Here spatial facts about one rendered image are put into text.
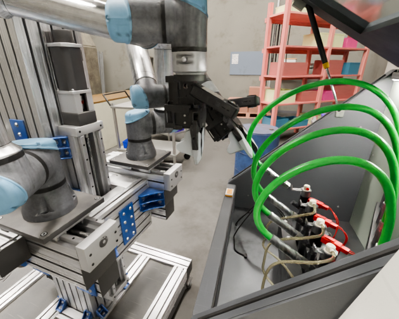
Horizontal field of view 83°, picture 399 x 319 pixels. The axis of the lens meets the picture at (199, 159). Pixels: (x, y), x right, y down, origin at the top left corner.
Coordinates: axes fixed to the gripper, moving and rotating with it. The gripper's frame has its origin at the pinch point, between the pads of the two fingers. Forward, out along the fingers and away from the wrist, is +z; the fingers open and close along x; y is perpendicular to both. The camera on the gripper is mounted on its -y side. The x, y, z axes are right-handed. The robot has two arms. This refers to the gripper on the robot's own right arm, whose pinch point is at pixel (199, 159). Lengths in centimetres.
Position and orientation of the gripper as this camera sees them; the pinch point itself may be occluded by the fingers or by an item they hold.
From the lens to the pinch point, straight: 56.1
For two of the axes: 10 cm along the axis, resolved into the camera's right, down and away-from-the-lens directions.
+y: -9.7, -0.9, 2.2
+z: 0.0, 9.2, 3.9
